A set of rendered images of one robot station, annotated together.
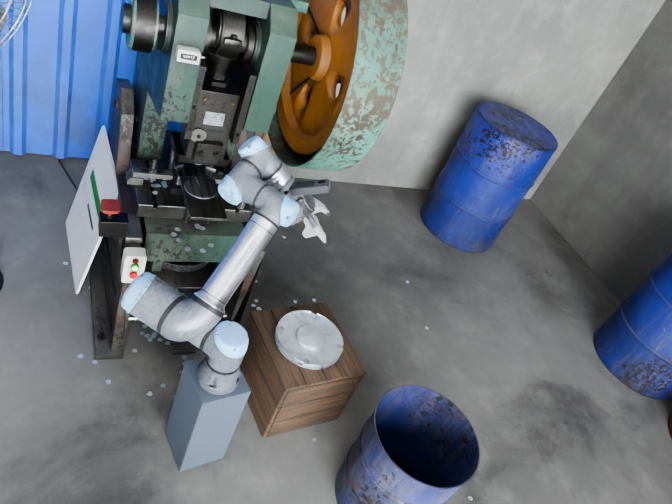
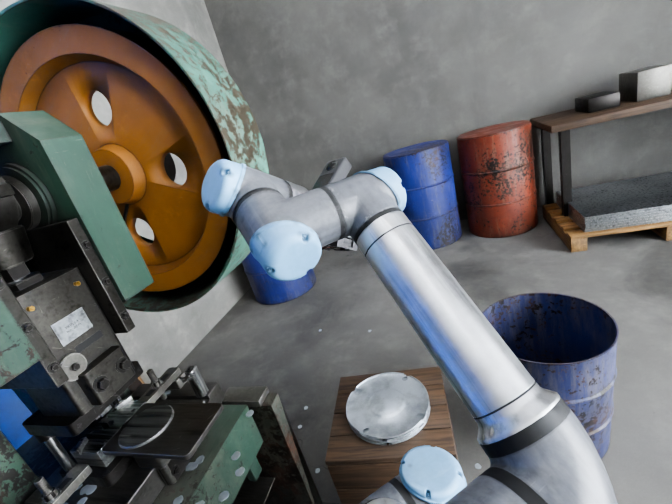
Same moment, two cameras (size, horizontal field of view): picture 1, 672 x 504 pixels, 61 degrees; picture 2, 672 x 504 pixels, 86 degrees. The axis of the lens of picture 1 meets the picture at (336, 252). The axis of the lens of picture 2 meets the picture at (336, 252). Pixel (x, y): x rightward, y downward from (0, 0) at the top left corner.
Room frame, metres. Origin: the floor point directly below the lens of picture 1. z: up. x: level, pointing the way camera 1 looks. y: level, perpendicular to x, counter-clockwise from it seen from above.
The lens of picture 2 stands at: (0.89, 0.51, 1.32)
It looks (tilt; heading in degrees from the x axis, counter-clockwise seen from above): 20 degrees down; 326
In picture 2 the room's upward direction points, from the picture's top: 16 degrees counter-clockwise
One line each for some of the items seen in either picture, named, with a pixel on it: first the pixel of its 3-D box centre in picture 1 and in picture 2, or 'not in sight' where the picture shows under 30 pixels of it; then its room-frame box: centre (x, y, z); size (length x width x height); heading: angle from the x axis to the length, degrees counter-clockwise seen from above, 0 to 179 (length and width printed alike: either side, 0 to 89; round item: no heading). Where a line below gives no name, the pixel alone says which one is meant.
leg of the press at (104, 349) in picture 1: (112, 207); not in sight; (1.83, 0.95, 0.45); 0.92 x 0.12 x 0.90; 36
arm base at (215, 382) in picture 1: (221, 367); not in sight; (1.26, 0.19, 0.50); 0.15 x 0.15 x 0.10
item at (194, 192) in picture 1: (199, 209); (174, 445); (1.73, 0.55, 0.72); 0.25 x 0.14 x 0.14; 36
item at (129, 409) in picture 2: (194, 174); (113, 431); (1.87, 0.65, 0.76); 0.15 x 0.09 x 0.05; 126
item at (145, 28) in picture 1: (149, 26); not in sight; (1.74, 0.86, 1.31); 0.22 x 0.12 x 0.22; 36
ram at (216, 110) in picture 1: (210, 119); (65, 337); (1.84, 0.62, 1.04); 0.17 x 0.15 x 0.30; 36
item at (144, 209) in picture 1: (190, 190); (127, 455); (1.87, 0.65, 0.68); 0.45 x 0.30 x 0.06; 126
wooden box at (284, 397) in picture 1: (295, 366); (398, 444); (1.69, -0.05, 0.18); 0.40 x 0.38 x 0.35; 42
